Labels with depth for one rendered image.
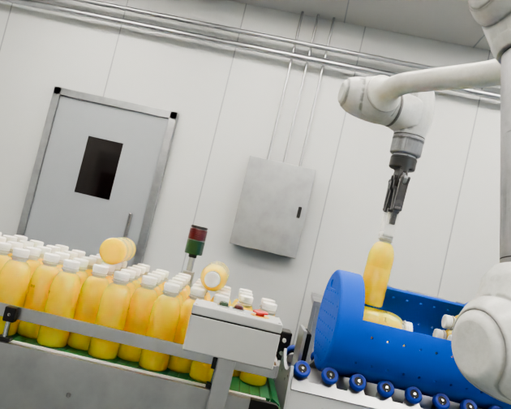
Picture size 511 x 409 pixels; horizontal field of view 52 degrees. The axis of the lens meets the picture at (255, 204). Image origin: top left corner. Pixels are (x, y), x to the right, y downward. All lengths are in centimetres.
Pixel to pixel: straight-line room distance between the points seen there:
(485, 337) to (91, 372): 88
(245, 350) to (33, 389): 51
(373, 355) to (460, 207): 371
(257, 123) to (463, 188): 196
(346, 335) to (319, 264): 346
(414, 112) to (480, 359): 86
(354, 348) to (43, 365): 75
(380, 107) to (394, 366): 67
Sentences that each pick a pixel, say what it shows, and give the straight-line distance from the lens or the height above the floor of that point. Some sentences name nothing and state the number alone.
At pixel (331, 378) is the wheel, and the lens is 144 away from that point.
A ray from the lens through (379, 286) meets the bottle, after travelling 151.
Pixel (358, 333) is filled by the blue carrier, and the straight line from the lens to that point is 140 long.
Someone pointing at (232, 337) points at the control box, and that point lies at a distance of 116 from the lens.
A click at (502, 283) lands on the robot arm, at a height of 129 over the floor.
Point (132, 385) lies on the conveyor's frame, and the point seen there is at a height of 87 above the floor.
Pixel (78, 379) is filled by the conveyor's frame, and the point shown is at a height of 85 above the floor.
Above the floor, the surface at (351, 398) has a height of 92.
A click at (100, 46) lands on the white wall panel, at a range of 554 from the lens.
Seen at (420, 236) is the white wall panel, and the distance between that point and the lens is 495.
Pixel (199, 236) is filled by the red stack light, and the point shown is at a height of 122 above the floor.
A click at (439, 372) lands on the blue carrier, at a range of 149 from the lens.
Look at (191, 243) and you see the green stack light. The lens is 182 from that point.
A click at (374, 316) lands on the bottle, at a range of 146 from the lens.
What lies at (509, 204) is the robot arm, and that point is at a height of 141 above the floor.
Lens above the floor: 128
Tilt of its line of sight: 3 degrees up
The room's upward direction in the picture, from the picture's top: 13 degrees clockwise
